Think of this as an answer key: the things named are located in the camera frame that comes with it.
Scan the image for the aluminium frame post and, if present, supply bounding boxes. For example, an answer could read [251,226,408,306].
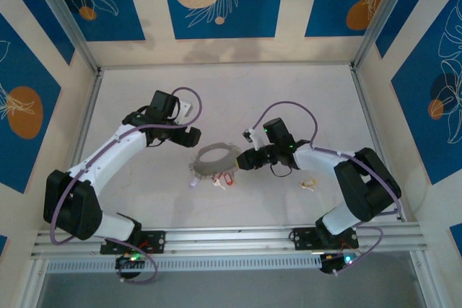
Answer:
[27,0,104,74]
[352,0,425,71]

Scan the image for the control board with green light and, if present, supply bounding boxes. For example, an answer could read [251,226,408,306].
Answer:
[114,252,147,270]
[319,252,360,273]

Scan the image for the slotted grey cable duct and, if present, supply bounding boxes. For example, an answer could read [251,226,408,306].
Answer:
[45,254,324,273]

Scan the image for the aluminium side rail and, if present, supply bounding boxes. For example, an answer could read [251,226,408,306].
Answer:
[349,64,407,221]
[66,69,105,175]

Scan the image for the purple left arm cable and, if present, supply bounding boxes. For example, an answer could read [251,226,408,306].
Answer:
[49,87,203,284]

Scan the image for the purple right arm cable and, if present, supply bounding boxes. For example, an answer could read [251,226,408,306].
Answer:
[250,100,402,277]

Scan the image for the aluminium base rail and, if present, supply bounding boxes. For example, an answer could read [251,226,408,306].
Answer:
[30,220,430,258]

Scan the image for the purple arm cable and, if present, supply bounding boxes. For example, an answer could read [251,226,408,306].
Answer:
[250,100,402,277]
[49,87,203,284]

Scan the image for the metal key plate with rings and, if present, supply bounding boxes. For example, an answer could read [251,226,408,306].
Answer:
[187,141,242,182]

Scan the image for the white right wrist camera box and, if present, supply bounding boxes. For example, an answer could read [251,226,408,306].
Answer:
[242,126,261,151]

